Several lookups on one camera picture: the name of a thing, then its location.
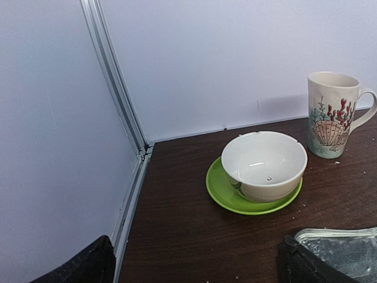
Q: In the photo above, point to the white ceramic bowl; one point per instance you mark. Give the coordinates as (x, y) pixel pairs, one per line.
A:
(264, 166)

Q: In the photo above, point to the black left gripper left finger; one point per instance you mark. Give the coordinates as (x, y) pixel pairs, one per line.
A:
(95, 263)

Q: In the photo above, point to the left aluminium frame post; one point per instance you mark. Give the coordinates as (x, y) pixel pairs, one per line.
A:
(105, 52)

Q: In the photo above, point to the seashell coral mug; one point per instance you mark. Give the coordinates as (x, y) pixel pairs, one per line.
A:
(332, 100)

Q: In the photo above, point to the bunny tin lid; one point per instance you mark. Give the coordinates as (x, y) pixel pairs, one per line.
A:
(352, 252)

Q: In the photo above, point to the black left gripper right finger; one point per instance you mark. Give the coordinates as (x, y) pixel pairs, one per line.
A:
(295, 263)

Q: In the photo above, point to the green saucer plate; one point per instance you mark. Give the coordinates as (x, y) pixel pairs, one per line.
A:
(225, 195)

